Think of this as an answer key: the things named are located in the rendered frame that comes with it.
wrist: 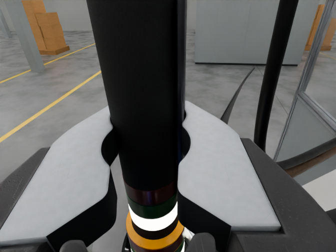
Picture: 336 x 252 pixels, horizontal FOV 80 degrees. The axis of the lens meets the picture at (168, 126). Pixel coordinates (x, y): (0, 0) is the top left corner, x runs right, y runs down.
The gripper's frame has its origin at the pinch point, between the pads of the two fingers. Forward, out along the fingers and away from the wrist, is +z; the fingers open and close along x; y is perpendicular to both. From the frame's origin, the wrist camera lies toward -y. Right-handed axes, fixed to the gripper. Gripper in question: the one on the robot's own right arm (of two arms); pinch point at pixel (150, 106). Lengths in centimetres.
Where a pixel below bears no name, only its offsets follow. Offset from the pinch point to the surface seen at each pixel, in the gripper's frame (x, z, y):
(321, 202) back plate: 31.9, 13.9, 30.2
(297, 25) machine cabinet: 313, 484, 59
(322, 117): 86, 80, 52
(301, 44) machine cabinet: 333, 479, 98
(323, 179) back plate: 34.4, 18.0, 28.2
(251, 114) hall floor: 136, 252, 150
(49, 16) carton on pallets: -347, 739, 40
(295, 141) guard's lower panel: 89, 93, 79
